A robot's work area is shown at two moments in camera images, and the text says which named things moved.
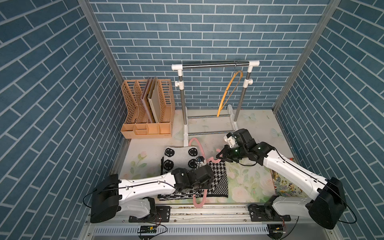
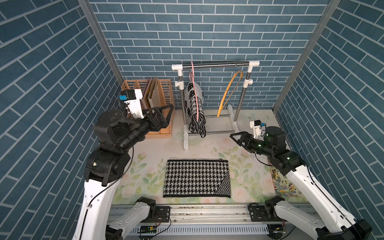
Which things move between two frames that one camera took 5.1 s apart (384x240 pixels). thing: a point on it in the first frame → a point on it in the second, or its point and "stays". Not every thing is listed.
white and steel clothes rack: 180,83 stays
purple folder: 145,99 stays
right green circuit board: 275,231 stays
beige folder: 154,100 stays
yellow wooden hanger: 241,72 stays
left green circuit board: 148,229 stays
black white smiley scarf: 180,157 → 194,108
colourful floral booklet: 283,187 stays
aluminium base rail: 207,222 stays
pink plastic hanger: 194,200 → 191,76
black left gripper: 208,182 → 162,122
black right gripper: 224,152 → 245,134
